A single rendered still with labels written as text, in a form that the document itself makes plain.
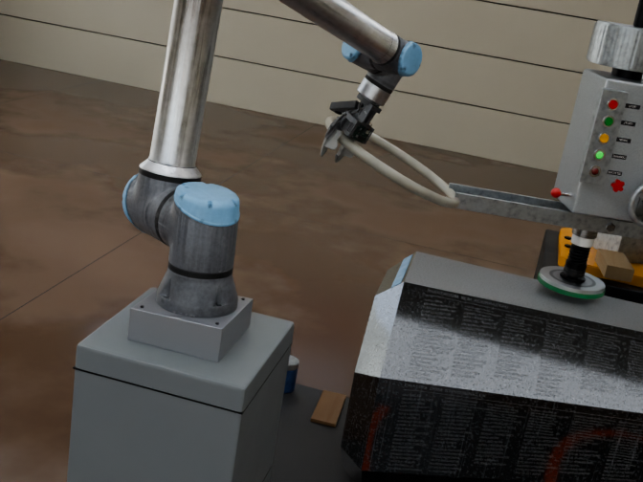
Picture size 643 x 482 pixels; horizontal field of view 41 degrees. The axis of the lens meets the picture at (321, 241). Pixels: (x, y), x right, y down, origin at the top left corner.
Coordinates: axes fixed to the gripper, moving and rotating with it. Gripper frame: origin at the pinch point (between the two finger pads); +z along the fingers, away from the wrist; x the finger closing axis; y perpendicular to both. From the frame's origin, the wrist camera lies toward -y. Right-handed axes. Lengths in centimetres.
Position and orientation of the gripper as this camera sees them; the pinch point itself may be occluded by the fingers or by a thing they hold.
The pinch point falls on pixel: (329, 154)
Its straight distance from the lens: 258.6
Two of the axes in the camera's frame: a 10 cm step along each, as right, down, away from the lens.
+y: 4.6, 5.2, -7.2
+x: 7.2, 2.6, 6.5
